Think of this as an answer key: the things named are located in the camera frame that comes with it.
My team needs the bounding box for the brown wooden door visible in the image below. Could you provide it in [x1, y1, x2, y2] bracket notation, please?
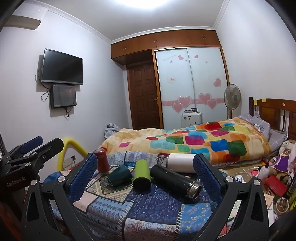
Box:
[127, 64, 161, 131]

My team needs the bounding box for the grey checked pillow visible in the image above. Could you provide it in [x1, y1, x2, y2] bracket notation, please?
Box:
[238, 113, 287, 147]

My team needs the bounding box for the round bowl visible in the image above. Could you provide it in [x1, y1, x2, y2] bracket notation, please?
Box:
[276, 197, 291, 214]

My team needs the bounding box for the black wall television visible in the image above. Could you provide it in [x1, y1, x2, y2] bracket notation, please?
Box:
[41, 49, 84, 86]

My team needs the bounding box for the red thermos cup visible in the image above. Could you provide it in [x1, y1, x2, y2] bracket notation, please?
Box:
[93, 148, 110, 175]

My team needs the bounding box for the colourful patchwork quilt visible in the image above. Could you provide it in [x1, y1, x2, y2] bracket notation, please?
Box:
[99, 117, 273, 167]

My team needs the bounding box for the clear bottle with black cap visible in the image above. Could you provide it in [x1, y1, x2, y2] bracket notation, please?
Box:
[259, 162, 270, 181]

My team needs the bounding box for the wooden overhead cabinet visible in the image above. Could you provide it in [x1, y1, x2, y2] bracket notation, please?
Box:
[111, 29, 221, 66]

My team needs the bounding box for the purple bag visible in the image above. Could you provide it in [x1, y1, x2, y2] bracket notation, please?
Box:
[275, 148, 296, 175]

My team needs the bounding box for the lime green cup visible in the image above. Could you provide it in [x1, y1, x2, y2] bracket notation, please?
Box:
[132, 159, 152, 193]

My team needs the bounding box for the standing fan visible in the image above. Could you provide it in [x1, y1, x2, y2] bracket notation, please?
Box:
[223, 84, 242, 120]

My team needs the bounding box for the sliding wardrobe with heart stickers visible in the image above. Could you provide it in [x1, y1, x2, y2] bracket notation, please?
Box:
[154, 47, 230, 130]

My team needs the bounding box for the dark green cup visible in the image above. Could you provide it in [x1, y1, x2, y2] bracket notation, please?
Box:
[107, 164, 133, 188]

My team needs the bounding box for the blue patterned blanket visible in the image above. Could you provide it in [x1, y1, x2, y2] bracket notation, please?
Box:
[44, 151, 234, 241]

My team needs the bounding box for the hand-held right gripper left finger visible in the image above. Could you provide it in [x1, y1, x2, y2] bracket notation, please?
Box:
[21, 153, 99, 241]

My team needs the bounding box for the white box appliance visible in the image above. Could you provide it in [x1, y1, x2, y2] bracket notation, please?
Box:
[181, 108, 203, 128]

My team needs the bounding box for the black thermos cup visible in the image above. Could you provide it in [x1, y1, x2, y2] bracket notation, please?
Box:
[150, 164, 202, 200]

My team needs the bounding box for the small black wall monitor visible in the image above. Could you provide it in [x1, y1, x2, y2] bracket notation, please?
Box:
[50, 85, 77, 109]

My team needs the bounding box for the red box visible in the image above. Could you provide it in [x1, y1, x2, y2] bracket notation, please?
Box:
[265, 175, 288, 196]

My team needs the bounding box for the white cable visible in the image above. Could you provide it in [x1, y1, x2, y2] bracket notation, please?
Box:
[233, 169, 253, 184]

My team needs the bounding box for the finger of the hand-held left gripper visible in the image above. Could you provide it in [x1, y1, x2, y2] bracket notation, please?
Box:
[5, 136, 44, 161]
[4, 138, 64, 172]

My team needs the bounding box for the yellow foam tube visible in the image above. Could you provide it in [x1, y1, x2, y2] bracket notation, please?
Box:
[57, 138, 87, 172]

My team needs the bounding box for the white thermos cup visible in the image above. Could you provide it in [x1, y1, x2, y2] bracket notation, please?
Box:
[166, 153, 197, 173]

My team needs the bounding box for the wooden bed headboard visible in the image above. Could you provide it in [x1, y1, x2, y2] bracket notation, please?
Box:
[249, 97, 296, 140]

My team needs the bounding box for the grey cloth pile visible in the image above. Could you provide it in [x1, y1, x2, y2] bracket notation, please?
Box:
[104, 124, 121, 139]

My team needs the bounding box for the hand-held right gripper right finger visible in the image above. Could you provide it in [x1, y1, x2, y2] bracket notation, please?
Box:
[192, 153, 271, 241]

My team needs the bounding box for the black television cable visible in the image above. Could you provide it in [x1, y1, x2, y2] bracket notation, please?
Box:
[35, 54, 52, 101]

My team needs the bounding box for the white air conditioner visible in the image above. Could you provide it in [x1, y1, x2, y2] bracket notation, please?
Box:
[2, 9, 42, 30]

